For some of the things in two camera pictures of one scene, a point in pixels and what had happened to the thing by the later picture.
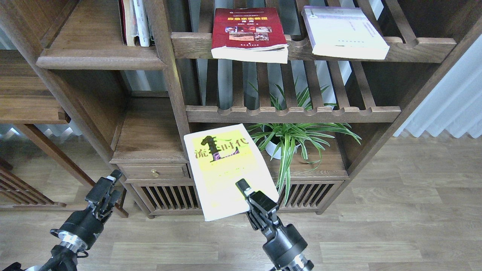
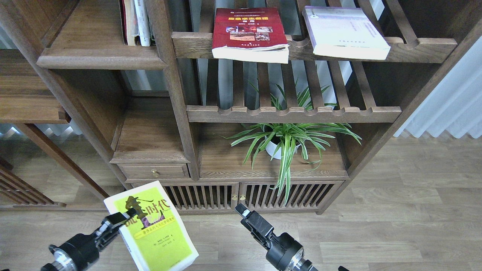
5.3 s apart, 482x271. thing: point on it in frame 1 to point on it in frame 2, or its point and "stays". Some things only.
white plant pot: (275, 151) stays
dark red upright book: (122, 11) stays
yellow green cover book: (220, 157) to (156, 236)
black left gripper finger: (97, 196) to (113, 219)
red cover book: (254, 34) stays
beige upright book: (130, 27) stays
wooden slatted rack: (16, 191) stays
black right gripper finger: (258, 220) to (263, 240)
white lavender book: (343, 32) stays
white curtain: (455, 104) stays
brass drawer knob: (154, 173) stays
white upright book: (141, 23) stays
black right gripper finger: (267, 205) to (261, 224)
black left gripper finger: (114, 198) to (109, 237)
